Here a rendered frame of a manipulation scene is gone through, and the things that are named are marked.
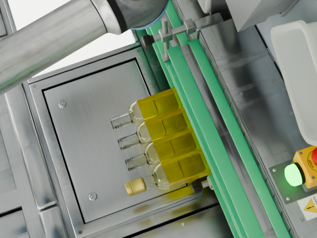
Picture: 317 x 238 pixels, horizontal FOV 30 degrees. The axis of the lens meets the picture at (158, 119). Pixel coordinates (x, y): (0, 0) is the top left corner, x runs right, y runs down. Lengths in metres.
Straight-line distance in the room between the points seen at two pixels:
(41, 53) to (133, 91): 0.60
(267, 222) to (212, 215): 0.33
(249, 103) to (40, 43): 0.48
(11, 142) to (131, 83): 0.37
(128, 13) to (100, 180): 0.59
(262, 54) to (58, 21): 0.50
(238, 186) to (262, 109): 0.18
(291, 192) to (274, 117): 0.17
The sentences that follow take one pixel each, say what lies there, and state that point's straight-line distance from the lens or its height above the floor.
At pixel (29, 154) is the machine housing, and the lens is 1.62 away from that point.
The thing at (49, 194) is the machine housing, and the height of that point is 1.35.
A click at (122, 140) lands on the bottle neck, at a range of 1.43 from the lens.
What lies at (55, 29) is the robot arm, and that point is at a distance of 1.08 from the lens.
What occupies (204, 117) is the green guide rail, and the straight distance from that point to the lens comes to 1.31.
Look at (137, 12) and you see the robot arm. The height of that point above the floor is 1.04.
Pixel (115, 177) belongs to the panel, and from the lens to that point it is 1.55.
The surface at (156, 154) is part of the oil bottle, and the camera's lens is 1.39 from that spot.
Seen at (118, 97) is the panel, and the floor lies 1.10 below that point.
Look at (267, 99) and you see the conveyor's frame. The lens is 1.32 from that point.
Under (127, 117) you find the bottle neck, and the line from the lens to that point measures 1.45.
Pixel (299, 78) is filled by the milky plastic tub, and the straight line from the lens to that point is 1.12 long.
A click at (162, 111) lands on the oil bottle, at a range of 1.44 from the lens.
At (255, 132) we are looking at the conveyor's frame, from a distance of 1.28.
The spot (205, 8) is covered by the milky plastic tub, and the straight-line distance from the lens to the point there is 1.44.
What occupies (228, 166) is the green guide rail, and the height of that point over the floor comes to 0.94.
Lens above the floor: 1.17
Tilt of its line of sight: 6 degrees down
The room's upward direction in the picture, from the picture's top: 110 degrees counter-clockwise
